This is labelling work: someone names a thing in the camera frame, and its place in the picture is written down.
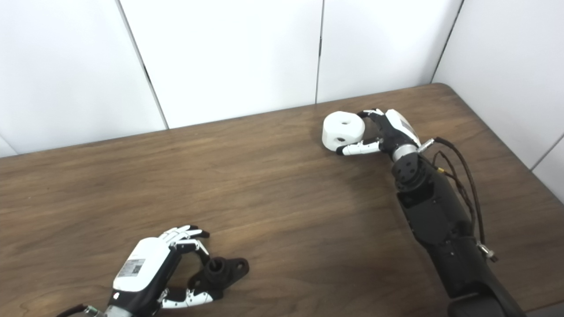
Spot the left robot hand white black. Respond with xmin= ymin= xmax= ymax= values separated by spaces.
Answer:
xmin=108 ymin=225 xmax=216 ymax=314

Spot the black flanged holder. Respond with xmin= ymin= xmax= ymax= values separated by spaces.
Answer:
xmin=187 ymin=257 xmax=250 ymax=293

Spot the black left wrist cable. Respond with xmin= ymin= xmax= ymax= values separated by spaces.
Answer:
xmin=55 ymin=304 xmax=91 ymax=317

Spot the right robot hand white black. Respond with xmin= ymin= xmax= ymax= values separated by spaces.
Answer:
xmin=336 ymin=108 xmax=422 ymax=160

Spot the round white piece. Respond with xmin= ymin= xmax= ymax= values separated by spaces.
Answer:
xmin=322 ymin=111 xmax=366 ymax=153

